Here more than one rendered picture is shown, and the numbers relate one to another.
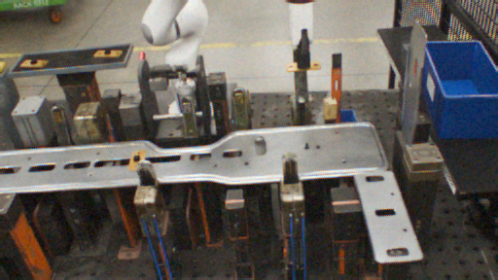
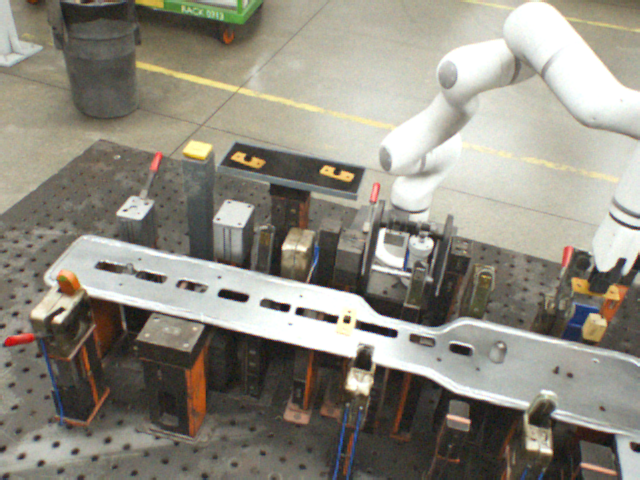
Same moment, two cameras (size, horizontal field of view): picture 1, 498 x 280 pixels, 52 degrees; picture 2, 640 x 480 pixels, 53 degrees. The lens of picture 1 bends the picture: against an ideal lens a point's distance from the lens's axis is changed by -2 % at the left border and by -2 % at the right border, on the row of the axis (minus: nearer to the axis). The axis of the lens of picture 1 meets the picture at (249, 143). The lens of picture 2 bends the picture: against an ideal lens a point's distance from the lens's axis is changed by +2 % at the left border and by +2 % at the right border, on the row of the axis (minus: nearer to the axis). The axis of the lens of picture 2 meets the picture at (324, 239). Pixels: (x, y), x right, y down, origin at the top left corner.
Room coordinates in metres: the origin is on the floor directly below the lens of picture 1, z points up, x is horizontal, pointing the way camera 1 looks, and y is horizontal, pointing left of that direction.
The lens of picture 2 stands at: (0.13, 0.27, 2.06)
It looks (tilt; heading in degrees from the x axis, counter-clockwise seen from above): 39 degrees down; 6
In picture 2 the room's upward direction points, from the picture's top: 7 degrees clockwise
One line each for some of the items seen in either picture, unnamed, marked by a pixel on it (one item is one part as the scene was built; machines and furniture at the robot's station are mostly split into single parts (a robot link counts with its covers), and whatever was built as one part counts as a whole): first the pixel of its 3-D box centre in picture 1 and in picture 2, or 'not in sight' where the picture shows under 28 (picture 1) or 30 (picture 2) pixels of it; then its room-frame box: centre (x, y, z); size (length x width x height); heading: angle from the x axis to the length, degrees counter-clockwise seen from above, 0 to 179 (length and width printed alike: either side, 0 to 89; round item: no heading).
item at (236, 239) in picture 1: (241, 239); (445, 456); (0.95, 0.05, 0.84); 0.11 x 0.08 x 0.29; 177
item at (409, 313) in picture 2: (198, 172); (402, 343); (1.25, 0.17, 0.84); 0.04 x 0.03 x 0.29; 87
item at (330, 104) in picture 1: (329, 152); (571, 371); (1.23, -0.24, 0.88); 0.04 x 0.04 x 0.36; 87
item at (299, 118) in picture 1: (302, 147); (535, 352); (1.28, -0.16, 0.88); 0.07 x 0.06 x 0.35; 177
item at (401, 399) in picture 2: (209, 197); (412, 383); (1.13, 0.13, 0.84); 0.12 x 0.05 x 0.29; 177
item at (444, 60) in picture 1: (460, 87); not in sight; (1.19, -0.59, 1.10); 0.30 x 0.17 x 0.13; 171
